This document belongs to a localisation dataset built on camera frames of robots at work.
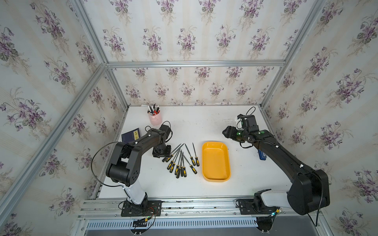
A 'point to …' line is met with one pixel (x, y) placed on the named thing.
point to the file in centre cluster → (179, 168)
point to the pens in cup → (152, 110)
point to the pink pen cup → (156, 120)
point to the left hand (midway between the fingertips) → (166, 157)
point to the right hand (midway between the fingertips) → (228, 133)
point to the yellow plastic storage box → (215, 163)
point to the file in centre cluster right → (184, 171)
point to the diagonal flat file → (193, 169)
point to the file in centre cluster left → (181, 167)
